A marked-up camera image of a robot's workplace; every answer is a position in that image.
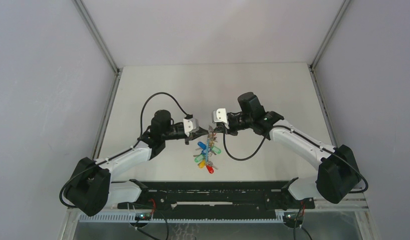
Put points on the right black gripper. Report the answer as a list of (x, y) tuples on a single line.
[(230, 131)]

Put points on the white slotted cable duct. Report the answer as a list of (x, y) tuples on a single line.
[(143, 217)]

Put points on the blue keyring with keys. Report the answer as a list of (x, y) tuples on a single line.
[(207, 149)]

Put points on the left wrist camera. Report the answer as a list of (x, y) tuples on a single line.
[(190, 126)]

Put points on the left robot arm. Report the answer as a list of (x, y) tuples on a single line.
[(92, 188)]

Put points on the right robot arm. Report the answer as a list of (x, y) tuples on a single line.
[(337, 170)]

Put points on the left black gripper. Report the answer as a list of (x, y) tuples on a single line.
[(195, 135)]

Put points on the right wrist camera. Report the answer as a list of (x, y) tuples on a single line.
[(219, 116)]

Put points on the black mounting base rail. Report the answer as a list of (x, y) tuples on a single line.
[(214, 199)]

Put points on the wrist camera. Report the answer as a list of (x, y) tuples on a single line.
[(190, 126), (219, 116)]

